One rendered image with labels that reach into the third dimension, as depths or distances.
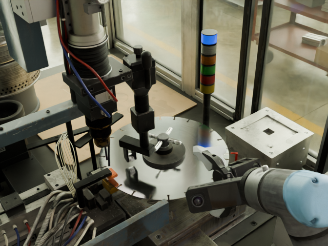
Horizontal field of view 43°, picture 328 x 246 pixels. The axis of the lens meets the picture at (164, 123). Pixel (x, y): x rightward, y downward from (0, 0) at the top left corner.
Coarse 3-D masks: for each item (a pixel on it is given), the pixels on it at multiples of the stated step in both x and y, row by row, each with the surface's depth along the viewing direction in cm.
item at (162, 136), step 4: (168, 128) 106; (168, 132) 105; (152, 136) 104; (156, 136) 103; (160, 136) 102; (164, 136) 102; (168, 136) 102; (160, 140) 102; (164, 140) 101; (168, 140) 102; (172, 140) 102; (176, 140) 102; (156, 144) 101; (160, 144) 101; (164, 144) 102; (168, 144) 103; (180, 144) 101; (156, 148) 99
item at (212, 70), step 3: (201, 66) 121; (204, 66) 120; (207, 66) 120; (210, 66) 120; (213, 66) 120; (201, 69) 122; (204, 69) 120; (207, 69) 120; (210, 69) 120; (213, 69) 121; (201, 72) 122; (204, 72) 121; (207, 72) 121; (210, 72) 121; (213, 72) 121; (207, 75) 121; (210, 75) 121
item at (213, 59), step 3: (201, 54) 119; (201, 57) 120; (204, 57) 118; (207, 57) 118; (210, 57) 118; (213, 57) 118; (201, 60) 120; (204, 60) 119; (207, 60) 118; (210, 60) 118; (213, 60) 119; (201, 63) 120; (204, 63) 120; (207, 63) 119; (210, 63) 119; (213, 63) 120
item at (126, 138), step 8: (128, 136) 99; (144, 136) 93; (120, 144) 98; (128, 144) 97; (136, 144) 96; (144, 144) 95; (152, 144) 96; (144, 152) 95; (152, 152) 96; (128, 160) 100
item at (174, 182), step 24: (168, 120) 117; (192, 120) 117; (192, 144) 108; (216, 144) 108; (120, 168) 101; (144, 168) 101; (168, 168) 101; (192, 168) 100; (144, 192) 94; (168, 192) 94
